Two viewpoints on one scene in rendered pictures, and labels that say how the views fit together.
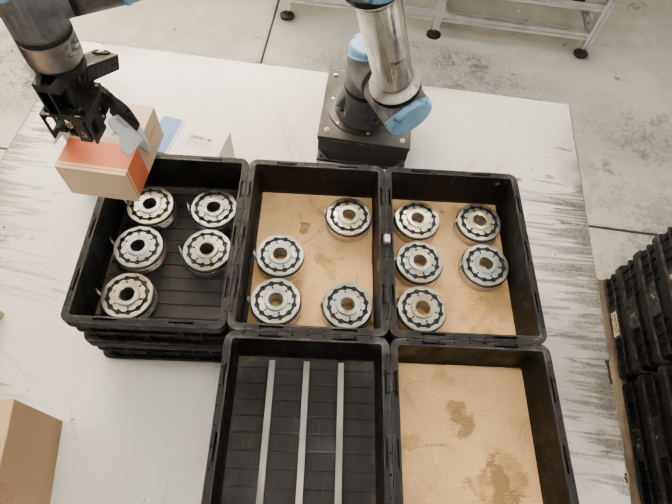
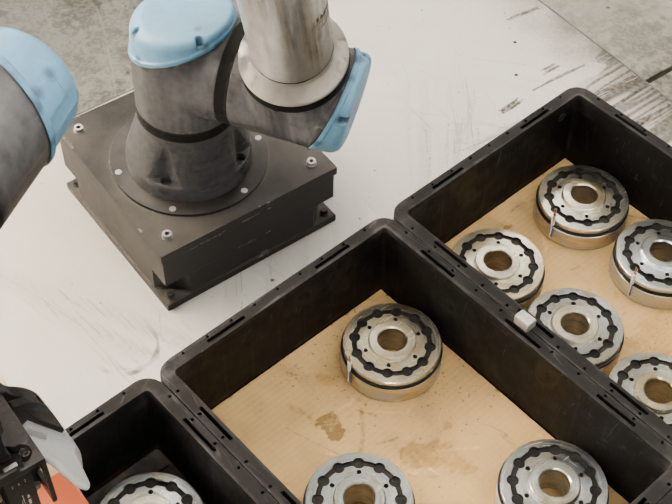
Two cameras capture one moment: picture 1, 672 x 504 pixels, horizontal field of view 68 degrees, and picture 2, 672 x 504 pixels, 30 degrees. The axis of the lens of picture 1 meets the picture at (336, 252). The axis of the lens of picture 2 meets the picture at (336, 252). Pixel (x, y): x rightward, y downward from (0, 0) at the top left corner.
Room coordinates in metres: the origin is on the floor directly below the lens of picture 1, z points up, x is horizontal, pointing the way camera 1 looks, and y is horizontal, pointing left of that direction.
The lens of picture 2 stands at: (0.08, 0.49, 1.89)
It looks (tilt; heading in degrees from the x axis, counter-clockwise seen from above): 50 degrees down; 322
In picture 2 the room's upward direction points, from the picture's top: 1 degrees clockwise
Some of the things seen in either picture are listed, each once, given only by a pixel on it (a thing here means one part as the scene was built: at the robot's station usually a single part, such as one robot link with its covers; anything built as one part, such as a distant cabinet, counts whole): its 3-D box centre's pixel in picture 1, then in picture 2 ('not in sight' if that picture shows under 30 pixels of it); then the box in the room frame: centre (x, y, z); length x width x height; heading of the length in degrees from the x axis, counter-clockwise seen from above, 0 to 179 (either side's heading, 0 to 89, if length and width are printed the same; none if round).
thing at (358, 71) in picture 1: (371, 63); (189, 55); (1.01, -0.03, 0.97); 0.13 x 0.12 x 0.14; 33
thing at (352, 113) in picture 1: (364, 96); (187, 128); (1.02, -0.03, 0.85); 0.15 x 0.15 x 0.10
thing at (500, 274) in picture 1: (485, 264); (662, 255); (0.54, -0.33, 0.86); 0.10 x 0.10 x 0.01
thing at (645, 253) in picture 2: (486, 263); (663, 252); (0.54, -0.33, 0.86); 0.05 x 0.05 x 0.01
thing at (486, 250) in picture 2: (417, 218); (497, 261); (0.64, -0.17, 0.86); 0.05 x 0.05 x 0.01
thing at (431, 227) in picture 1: (417, 219); (496, 264); (0.64, -0.17, 0.86); 0.10 x 0.10 x 0.01
